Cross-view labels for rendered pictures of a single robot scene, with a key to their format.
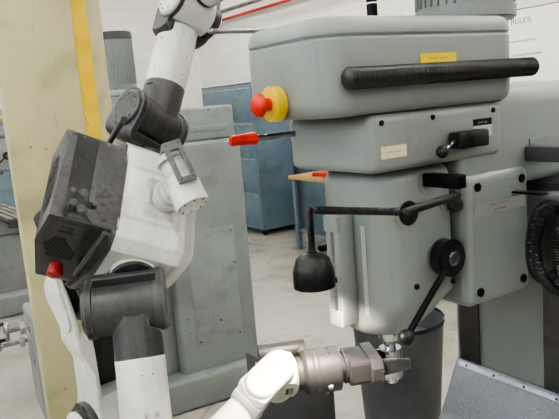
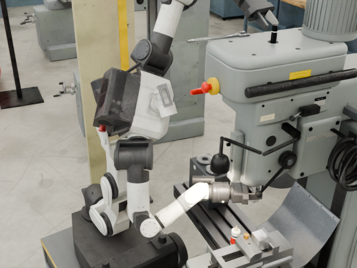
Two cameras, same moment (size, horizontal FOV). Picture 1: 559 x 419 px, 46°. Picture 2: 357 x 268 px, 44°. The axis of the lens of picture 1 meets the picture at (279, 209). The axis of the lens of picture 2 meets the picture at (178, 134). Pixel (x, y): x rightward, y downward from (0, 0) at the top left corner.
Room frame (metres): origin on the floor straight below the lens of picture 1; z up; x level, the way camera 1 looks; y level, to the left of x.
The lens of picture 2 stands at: (-0.28, -0.07, 2.36)
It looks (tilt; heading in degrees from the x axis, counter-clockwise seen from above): 30 degrees down; 8
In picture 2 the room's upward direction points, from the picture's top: 1 degrees clockwise
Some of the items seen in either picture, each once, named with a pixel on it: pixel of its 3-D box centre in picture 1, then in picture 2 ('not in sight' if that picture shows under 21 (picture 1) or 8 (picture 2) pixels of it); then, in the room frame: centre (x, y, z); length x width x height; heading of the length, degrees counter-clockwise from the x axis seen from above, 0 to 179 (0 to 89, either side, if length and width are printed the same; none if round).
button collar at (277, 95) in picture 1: (274, 104); (213, 86); (1.12, 0.00, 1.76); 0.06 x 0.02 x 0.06; 33
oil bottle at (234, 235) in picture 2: not in sight; (235, 235); (1.25, -0.14, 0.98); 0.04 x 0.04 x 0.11
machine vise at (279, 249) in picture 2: not in sight; (252, 251); (1.16, -0.22, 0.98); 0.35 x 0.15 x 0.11; 122
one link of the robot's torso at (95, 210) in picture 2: not in sight; (111, 215); (1.63, 0.56, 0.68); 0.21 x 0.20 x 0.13; 42
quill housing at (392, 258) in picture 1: (386, 245); (261, 144); (1.25, -0.20, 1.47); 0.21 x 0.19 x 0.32; 33
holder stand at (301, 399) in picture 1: (289, 388); (209, 179); (1.60, 0.01, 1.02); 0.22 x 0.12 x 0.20; 34
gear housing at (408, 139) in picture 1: (395, 135); (275, 94); (1.27, -0.24, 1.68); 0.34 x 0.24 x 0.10; 123
